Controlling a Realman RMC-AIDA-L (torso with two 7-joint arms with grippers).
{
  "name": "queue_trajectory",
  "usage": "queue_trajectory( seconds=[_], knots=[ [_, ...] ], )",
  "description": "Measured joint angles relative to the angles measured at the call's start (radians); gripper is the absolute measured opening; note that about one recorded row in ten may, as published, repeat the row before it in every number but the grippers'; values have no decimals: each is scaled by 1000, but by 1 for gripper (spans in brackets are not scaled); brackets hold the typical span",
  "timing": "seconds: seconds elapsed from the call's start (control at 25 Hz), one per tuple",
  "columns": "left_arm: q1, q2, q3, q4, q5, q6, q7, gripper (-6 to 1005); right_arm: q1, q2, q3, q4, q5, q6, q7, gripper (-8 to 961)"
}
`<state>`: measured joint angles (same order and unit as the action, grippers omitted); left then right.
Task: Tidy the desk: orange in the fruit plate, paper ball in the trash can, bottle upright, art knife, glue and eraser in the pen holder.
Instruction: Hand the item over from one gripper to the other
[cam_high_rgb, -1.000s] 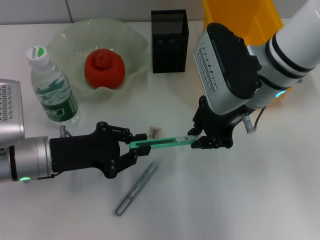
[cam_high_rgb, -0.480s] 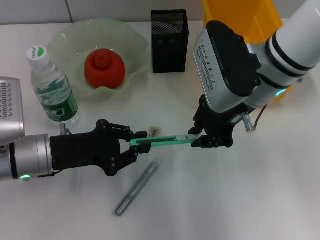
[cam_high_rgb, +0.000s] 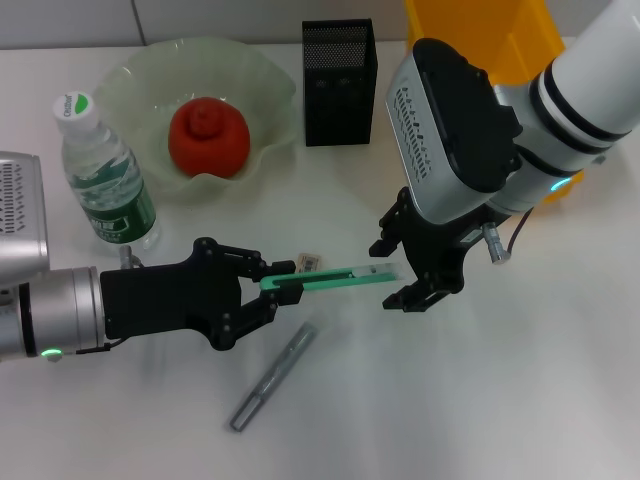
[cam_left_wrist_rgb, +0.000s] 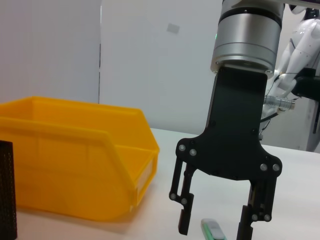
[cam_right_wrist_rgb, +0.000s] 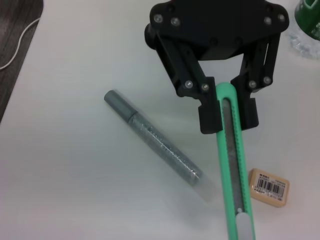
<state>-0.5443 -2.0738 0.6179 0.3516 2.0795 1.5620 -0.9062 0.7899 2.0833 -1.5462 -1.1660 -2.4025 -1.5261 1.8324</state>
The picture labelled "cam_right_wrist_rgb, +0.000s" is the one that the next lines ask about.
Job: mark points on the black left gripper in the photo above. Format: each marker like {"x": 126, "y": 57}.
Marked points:
{"x": 220, "y": 30}

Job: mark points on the mint green utility knife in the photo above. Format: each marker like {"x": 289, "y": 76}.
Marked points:
{"x": 231, "y": 155}

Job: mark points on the grey glitter pen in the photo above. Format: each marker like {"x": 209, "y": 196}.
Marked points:
{"x": 155, "y": 140}

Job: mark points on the clear green-label water bottle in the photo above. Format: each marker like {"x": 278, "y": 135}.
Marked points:
{"x": 306, "y": 17}

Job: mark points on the beige barcode eraser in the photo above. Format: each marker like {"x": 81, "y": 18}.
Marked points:
{"x": 268, "y": 187}

